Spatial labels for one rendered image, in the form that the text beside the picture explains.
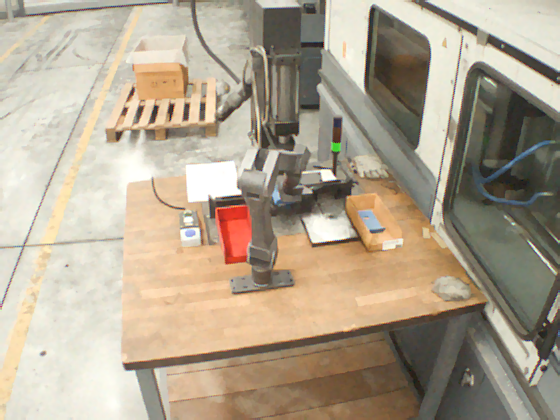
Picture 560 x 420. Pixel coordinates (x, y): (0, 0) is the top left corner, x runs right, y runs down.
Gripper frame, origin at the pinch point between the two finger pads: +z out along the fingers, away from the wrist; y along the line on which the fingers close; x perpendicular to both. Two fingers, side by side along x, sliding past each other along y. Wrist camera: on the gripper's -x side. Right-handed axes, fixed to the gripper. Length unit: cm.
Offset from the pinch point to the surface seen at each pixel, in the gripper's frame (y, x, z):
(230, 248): -14.1, 21.4, 3.6
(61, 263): 45, 115, 143
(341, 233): -14.6, -17.4, 1.1
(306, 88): 227, -95, 216
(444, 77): 31, -64, -27
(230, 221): -0.4, 19.1, 11.4
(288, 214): 0.1, -2.8, 12.0
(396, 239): -20.7, -35.8, -1.7
